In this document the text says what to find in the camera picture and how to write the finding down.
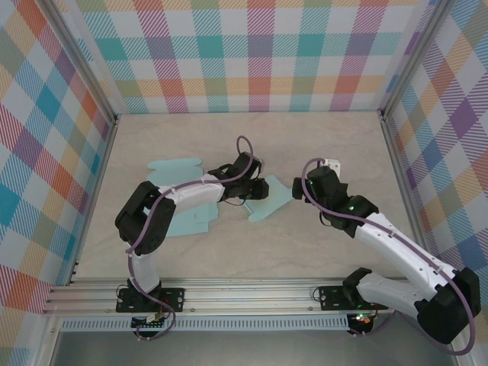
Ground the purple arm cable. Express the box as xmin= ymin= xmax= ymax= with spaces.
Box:
xmin=302 ymin=159 xmax=477 ymax=355
xmin=125 ymin=135 xmax=264 ymax=342

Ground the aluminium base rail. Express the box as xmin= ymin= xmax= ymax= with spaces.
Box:
xmin=41 ymin=277 xmax=462 ymax=316

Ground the light blue paper box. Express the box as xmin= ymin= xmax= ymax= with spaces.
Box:
xmin=243 ymin=174 xmax=291 ymax=224
xmin=146 ymin=157 xmax=221 ymax=238

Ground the aluminium side rail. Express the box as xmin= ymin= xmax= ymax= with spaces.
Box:
xmin=66 ymin=114 xmax=121 ymax=287
xmin=380 ymin=110 xmax=438 ymax=282

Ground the grey metal panel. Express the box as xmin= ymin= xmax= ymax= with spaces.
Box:
xmin=49 ymin=329 xmax=458 ymax=366

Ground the white slotted cable duct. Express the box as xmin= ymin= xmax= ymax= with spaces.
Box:
xmin=60 ymin=314 xmax=350 ymax=332

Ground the aluminium frame post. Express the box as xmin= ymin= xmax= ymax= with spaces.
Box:
xmin=40 ymin=0 xmax=119 ymax=123
xmin=379 ymin=0 xmax=454 ymax=115

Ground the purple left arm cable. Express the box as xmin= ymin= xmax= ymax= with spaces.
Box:
xmin=125 ymin=135 xmax=264 ymax=342

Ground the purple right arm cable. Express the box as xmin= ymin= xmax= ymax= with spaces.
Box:
xmin=302 ymin=159 xmax=477 ymax=355

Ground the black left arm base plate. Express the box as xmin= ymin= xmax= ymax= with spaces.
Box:
xmin=116 ymin=287 xmax=187 ymax=313

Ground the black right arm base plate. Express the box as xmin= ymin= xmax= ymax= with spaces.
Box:
xmin=318 ymin=284 xmax=390 ymax=312

